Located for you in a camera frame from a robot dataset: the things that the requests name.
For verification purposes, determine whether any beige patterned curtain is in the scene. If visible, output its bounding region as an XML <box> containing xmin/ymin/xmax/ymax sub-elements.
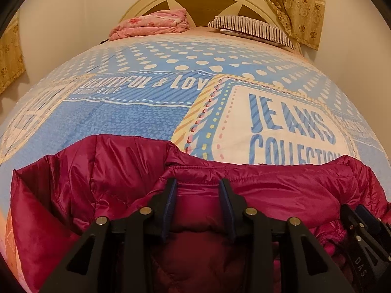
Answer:
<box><xmin>179</xmin><ymin>0</ymin><xmax>327</xmax><ymax>52</ymax></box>

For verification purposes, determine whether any striped pillow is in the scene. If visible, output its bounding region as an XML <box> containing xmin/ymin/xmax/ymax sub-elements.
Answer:
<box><xmin>207</xmin><ymin>15</ymin><xmax>296</xmax><ymax>50</ymax></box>

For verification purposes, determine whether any folded pink blanket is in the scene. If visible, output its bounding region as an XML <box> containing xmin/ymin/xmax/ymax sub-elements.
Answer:
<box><xmin>109</xmin><ymin>9</ymin><xmax>190</xmax><ymax>41</ymax></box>

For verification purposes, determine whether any magenta puffer jacket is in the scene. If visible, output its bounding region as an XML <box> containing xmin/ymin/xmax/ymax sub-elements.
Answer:
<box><xmin>11</xmin><ymin>135</ymin><xmax>390</xmax><ymax>292</ymax></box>

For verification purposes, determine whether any beige curtain at left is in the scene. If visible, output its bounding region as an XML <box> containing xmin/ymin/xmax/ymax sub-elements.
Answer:
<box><xmin>0</xmin><ymin>11</ymin><xmax>25</xmax><ymax>94</ymax></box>

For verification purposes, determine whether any cream wooden headboard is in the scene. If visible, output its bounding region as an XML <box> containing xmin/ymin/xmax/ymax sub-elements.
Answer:
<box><xmin>120</xmin><ymin>0</ymin><xmax>302</xmax><ymax>55</ymax></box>

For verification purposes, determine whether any blue pink printed bedspread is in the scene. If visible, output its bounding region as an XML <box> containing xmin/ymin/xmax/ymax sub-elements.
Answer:
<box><xmin>1</xmin><ymin>28</ymin><xmax>390</xmax><ymax>292</ymax></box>

